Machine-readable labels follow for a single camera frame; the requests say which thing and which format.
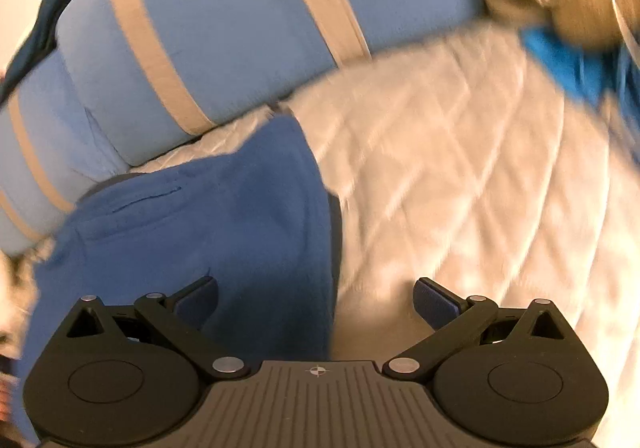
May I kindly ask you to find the turquoise cloth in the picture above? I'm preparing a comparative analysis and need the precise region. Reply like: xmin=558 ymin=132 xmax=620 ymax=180
xmin=520 ymin=26 xmax=640 ymax=111

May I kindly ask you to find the blue pillow with beige stripes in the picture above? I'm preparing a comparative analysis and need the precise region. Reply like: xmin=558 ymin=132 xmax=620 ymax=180
xmin=55 ymin=0 xmax=482 ymax=167
xmin=0 ymin=53 xmax=132 ymax=256

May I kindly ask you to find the beige fuzzy blanket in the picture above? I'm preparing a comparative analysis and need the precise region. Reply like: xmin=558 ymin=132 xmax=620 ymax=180
xmin=0 ymin=248 xmax=42 ymax=364

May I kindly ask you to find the dark blue cloth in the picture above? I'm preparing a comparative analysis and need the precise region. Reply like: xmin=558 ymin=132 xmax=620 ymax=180
xmin=0 ymin=0 xmax=97 ymax=101

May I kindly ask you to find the white quilted bedspread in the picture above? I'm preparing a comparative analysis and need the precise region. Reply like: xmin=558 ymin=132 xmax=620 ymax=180
xmin=131 ymin=23 xmax=640 ymax=434

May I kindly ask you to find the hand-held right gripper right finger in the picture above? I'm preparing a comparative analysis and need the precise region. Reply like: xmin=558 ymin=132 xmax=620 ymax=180
xmin=382 ymin=276 xmax=577 ymax=382

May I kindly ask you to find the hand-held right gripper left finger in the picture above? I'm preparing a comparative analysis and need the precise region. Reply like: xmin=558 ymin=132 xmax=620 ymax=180
xmin=65 ymin=276 xmax=251 ymax=382

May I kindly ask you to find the blue fleece sweatshirt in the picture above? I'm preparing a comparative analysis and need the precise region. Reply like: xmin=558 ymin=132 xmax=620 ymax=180
xmin=15 ymin=115 xmax=343 ymax=434

